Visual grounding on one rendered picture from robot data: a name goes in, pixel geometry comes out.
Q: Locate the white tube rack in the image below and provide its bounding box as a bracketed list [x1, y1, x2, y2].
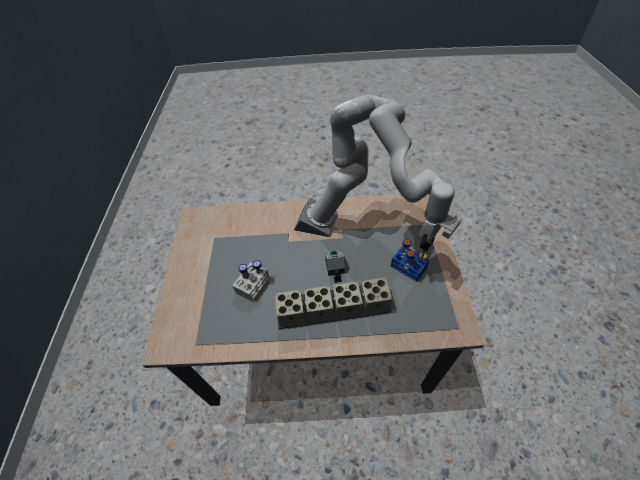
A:
[233, 264, 270, 301]

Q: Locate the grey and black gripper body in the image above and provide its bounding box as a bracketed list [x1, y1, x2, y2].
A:
[418, 217, 441, 243]

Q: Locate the blue tube rack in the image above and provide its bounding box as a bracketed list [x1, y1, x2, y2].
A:
[391, 247, 430, 282]

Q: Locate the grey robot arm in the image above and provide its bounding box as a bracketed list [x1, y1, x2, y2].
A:
[307, 95, 462, 239]

